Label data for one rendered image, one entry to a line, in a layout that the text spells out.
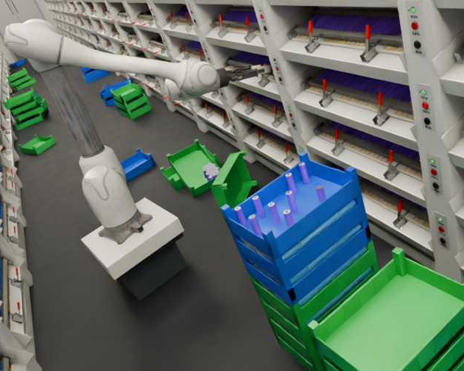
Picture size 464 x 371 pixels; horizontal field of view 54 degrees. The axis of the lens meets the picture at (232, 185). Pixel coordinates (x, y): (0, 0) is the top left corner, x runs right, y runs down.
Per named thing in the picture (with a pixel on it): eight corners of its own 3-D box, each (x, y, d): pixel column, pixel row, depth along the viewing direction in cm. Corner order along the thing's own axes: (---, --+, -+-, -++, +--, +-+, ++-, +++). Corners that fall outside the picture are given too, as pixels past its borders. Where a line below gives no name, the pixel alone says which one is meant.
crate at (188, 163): (225, 179, 249) (223, 169, 243) (194, 197, 245) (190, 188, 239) (199, 148, 267) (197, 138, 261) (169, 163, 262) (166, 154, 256)
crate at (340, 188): (275, 260, 108) (266, 235, 104) (229, 230, 124) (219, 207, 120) (361, 193, 118) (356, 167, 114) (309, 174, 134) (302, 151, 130)
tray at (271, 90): (286, 103, 180) (273, 85, 175) (223, 80, 231) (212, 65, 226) (321, 69, 182) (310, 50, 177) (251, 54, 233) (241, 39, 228)
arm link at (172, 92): (202, 97, 185) (213, 93, 173) (166, 105, 180) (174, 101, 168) (195, 71, 183) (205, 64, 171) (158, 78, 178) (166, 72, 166)
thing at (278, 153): (309, 183, 199) (294, 162, 192) (247, 146, 250) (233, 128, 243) (342, 151, 201) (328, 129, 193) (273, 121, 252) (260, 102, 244)
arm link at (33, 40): (62, 32, 153) (64, 29, 165) (3, 15, 146) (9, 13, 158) (55, 71, 157) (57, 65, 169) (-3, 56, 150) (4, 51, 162)
